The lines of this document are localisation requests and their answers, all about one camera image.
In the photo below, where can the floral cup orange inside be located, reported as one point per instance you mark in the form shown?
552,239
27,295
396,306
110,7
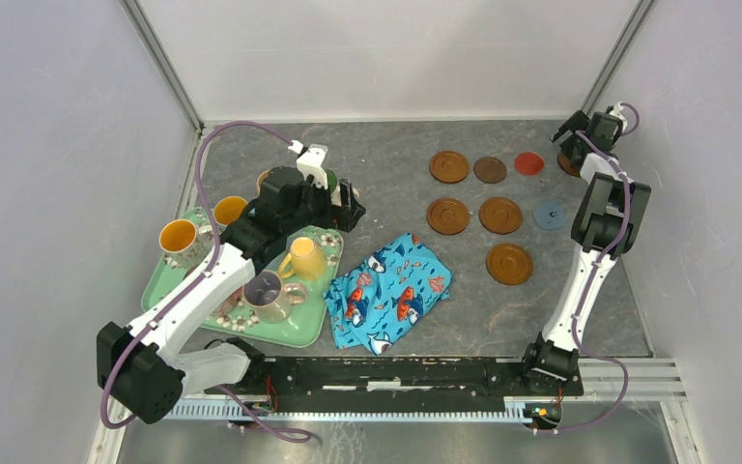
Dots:
184,244

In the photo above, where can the red round coaster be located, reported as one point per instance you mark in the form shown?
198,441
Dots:
529,163

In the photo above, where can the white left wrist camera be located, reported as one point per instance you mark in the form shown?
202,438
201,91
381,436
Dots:
309,163

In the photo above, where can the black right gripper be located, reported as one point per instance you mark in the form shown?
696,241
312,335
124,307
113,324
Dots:
575,123

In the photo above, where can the brown wooden coaster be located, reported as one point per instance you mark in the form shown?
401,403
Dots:
509,264
449,167
500,215
567,166
448,216

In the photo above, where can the green inside floral mug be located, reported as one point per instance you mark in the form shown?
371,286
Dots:
333,185

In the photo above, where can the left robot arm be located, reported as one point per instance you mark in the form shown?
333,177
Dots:
141,364

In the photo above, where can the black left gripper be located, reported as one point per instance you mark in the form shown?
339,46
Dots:
351,211

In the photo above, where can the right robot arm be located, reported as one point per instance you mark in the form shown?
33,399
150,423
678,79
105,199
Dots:
605,227

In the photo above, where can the beige mug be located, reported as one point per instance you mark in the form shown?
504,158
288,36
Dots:
261,179

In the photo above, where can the blue round coaster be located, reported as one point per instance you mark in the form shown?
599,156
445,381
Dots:
549,215

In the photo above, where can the small cup orange inside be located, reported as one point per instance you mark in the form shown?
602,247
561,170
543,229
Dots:
228,210

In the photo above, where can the blue shark print cloth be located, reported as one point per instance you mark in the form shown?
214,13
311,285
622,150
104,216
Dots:
386,295

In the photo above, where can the dark brown round coaster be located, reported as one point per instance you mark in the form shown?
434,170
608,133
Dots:
490,170

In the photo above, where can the yellow mug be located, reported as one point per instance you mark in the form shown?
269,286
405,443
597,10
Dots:
305,260

